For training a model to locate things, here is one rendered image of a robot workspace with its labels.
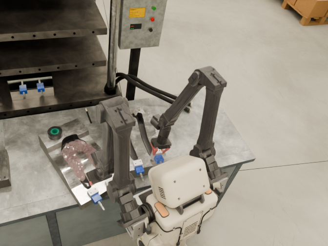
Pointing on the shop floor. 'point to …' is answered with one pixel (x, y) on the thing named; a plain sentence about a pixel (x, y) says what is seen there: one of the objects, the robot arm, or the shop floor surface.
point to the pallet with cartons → (309, 10)
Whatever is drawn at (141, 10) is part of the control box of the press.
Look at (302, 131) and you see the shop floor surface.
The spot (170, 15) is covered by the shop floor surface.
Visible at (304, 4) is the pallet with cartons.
